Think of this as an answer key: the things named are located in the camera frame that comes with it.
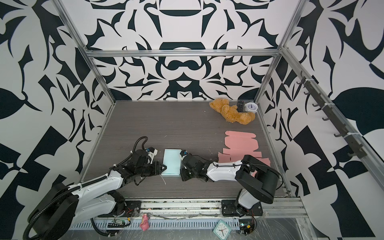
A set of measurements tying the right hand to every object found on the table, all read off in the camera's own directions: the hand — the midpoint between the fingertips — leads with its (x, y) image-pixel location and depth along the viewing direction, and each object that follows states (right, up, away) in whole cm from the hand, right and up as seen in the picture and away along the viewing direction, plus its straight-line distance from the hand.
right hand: (180, 173), depth 85 cm
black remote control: (+43, +40, +31) cm, 66 cm away
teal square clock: (+20, -19, -17) cm, 33 cm away
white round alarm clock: (+51, +39, +29) cm, 70 cm away
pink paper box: (+37, +14, +11) cm, 42 cm away
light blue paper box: (-5, +7, +3) cm, 9 cm away
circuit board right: (+32, -20, -14) cm, 40 cm away
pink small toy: (-14, -17, -17) cm, 28 cm away
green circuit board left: (-27, -18, -14) cm, 35 cm away
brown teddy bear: (+33, +34, +17) cm, 50 cm away
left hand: (-7, +4, -1) cm, 9 cm away
